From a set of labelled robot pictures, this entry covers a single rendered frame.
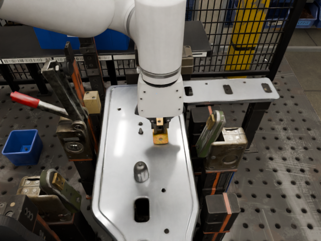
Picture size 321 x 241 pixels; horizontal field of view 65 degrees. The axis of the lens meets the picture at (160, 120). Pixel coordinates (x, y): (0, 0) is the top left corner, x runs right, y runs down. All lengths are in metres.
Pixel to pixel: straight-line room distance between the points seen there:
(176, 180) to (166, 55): 0.27
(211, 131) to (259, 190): 0.45
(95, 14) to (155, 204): 0.38
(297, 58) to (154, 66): 2.67
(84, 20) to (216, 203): 0.43
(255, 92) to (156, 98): 0.37
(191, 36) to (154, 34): 0.55
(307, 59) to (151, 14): 2.75
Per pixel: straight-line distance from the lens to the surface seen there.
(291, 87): 1.40
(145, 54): 0.46
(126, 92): 0.76
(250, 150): 1.03
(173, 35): 0.44
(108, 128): 0.67
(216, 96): 0.76
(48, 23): 0.33
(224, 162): 0.66
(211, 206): 0.56
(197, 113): 0.73
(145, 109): 0.55
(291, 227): 0.94
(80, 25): 0.34
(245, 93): 0.79
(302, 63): 3.00
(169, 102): 0.54
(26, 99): 0.61
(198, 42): 0.94
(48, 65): 0.53
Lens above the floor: 1.50
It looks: 47 degrees down
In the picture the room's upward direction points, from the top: straight up
